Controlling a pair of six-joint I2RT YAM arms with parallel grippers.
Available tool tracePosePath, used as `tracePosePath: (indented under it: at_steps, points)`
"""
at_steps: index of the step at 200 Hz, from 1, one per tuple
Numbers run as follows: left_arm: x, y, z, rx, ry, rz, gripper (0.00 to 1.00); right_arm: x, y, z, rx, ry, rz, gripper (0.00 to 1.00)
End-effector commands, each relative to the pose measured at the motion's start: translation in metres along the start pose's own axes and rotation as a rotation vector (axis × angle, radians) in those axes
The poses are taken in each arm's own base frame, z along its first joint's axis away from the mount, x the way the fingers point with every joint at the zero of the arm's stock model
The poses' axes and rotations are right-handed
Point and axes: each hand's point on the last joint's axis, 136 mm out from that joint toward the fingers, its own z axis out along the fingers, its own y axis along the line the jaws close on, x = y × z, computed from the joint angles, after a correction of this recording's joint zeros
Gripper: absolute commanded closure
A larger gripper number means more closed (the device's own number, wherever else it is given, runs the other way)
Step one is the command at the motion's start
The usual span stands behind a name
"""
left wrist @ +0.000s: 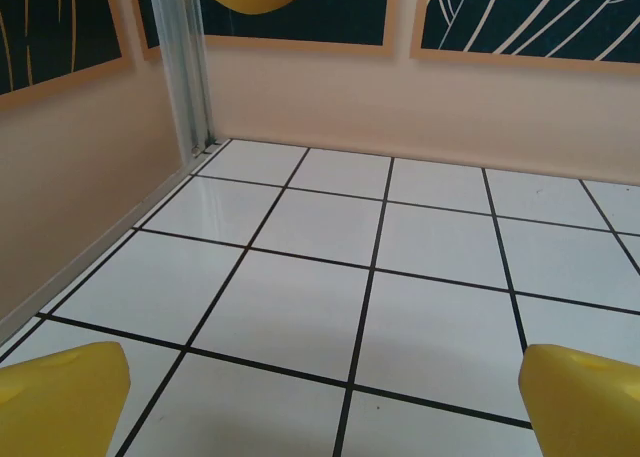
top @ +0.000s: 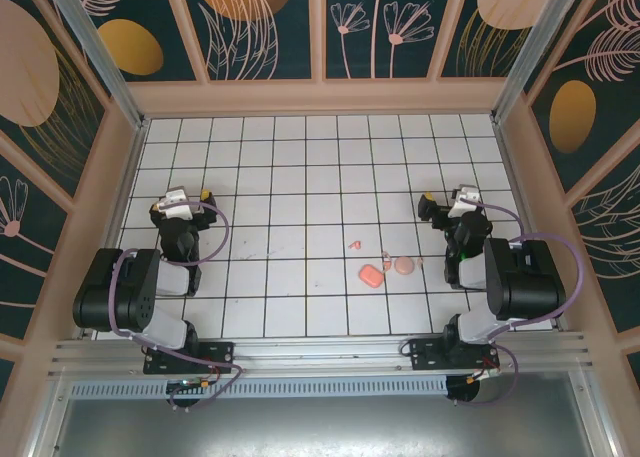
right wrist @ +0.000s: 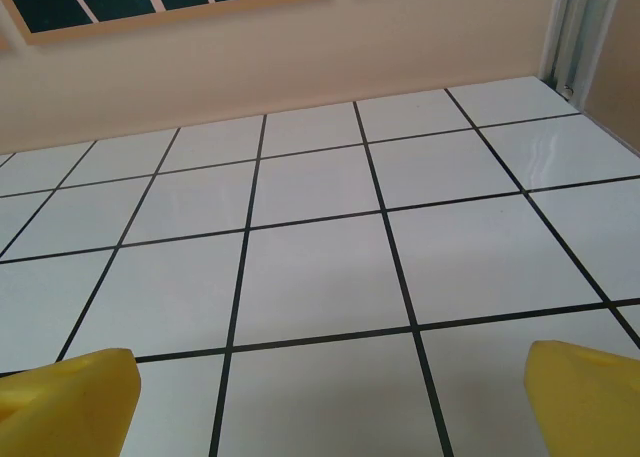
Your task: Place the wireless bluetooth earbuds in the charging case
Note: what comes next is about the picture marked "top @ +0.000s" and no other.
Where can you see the pale pink earbud charging case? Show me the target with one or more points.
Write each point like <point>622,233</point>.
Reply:
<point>403,265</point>

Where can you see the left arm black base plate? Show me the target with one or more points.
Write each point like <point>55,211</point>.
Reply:
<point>220,352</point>

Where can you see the aluminium corner post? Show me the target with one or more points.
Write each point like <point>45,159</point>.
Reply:
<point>530,52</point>
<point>106,62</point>

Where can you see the steel sheet panel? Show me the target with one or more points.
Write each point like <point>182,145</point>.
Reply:
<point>320,427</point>

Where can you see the coral earbud charging case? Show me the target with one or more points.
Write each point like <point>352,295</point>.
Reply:
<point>369,275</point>

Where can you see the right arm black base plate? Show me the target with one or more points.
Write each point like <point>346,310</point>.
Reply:
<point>425,354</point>

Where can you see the aluminium frame rail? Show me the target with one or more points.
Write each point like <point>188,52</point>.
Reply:
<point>320,352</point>

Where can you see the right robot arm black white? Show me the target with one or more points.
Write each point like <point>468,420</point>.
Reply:
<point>525,277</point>

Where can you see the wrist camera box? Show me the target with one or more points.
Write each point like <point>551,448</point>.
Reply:
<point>175,204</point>
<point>462,202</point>

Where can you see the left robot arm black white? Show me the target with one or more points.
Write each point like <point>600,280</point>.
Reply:
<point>170,279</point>

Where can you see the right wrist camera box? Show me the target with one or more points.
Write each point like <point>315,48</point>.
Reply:
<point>462,202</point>

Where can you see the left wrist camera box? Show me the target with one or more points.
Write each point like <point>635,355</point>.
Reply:
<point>175,204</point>

